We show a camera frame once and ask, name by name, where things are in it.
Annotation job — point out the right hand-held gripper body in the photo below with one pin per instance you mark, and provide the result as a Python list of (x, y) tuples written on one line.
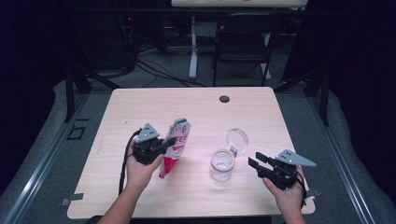
[(283, 175)]

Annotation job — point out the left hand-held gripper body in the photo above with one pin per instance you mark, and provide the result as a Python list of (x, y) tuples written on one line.
[(146, 151)]

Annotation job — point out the red and white plastic bag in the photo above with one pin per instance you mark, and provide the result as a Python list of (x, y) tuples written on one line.
[(180, 130)]

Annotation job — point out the clear glass jar with lid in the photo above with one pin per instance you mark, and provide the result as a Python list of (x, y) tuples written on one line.
[(221, 169)]

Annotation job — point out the person's left hand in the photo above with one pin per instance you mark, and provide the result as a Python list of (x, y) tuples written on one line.
[(138, 175)]

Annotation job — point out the person's right hand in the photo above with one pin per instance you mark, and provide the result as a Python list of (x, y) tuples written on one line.
[(291, 200)]

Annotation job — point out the grey tape piece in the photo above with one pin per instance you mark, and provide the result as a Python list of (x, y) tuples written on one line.
[(314, 193), (74, 197)]

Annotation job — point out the black metal stand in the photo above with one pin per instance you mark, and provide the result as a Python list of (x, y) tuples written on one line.
[(69, 93), (324, 99)]

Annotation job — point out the white table leg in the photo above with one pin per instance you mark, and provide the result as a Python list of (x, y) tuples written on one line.
[(193, 56)]

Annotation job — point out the black folding chair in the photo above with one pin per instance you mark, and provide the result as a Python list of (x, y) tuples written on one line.
[(246, 34)]

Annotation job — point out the aluminium floor rail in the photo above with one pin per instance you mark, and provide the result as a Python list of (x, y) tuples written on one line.
[(40, 174), (342, 174)]

